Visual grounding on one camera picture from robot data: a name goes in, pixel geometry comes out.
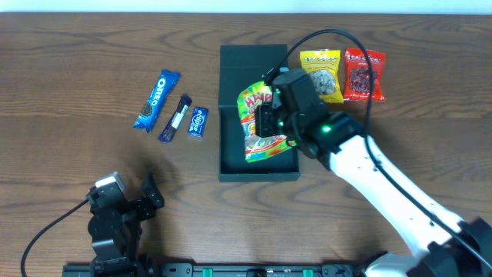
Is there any blue Oreo cookie pack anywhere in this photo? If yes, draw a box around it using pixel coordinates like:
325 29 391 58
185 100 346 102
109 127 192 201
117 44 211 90
133 69 181 133

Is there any red snack bag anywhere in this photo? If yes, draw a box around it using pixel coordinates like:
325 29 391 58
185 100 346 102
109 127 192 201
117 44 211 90
344 48 386 102

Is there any dark green open box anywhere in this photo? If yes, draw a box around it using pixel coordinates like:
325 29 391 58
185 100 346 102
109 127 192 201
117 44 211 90
218 44 301 182

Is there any blue Eclipse mint pack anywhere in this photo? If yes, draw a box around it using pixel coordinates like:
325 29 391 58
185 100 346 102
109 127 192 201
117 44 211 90
188 107 208 138

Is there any yellow nut snack bag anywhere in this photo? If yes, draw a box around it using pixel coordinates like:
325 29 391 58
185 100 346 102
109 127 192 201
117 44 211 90
300 49 344 104

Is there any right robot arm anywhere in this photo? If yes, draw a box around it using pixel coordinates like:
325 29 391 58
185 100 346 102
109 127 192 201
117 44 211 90
255 68 491 276

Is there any dark purple chocolate bar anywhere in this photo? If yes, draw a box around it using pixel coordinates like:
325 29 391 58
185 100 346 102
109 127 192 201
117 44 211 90
158 94 192 143

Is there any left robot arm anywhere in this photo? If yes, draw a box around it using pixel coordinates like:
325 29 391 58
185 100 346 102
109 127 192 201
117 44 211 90
86 172 165 276

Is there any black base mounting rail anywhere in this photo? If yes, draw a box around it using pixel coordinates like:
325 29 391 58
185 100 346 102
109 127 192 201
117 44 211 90
61 263 366 277

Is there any green Haribo gummy bag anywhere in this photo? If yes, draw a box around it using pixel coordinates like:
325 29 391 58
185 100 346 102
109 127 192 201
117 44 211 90
237 81 297 163

